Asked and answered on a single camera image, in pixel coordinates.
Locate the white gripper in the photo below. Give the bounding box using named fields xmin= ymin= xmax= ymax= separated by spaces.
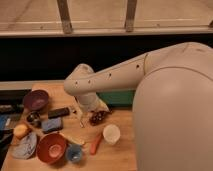
xmin=76 ymin=93 xmax=109 ymax=112

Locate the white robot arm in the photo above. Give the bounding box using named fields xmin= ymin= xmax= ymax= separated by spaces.
xmin=64 ymin=42 xmax=213 ymax=171

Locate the purple bowl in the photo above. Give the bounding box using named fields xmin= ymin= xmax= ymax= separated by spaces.
xmin=23 ymin=90 xmax=49 ymax=111

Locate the small blue bowl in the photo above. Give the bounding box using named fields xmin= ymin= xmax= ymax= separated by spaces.
xmin=65 ymin=144 xmax=83 ymax=163

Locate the red bowl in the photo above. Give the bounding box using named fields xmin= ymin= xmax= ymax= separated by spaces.
xmin=36 ymin=133 xmax=67 ymax=164

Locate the dark grapes bunch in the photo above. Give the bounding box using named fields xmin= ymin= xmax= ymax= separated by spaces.
xmin=89 ymin=111 xmax=111 ymax=126

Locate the green plastic tray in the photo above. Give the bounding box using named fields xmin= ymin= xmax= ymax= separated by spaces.
xmin=98 ymin=90 xmax=135 ymax=107

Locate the black rectangular block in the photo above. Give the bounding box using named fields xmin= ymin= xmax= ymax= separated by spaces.
xmin=48 ymin=107 xmax=70 ymax=119

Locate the blue sponge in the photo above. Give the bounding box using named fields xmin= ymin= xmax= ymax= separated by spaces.
xmin=41 ymin=118 xmax=63 ymax=134

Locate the white cup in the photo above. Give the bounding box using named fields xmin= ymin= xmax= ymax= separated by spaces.
xmin=103 ymin=124 xmax=121 ymax=145

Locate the dark metal cup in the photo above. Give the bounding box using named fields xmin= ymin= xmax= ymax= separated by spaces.
xmin=26 ymin=111 xmax=41 ymax=128

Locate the orange fruit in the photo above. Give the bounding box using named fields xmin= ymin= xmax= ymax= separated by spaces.
xmin=13 ymin=124 xmax=30 ymax=139

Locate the grey cloth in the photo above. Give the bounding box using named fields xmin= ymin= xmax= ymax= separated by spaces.
xmin=12 ymin=132 xmax=37 ymax=159

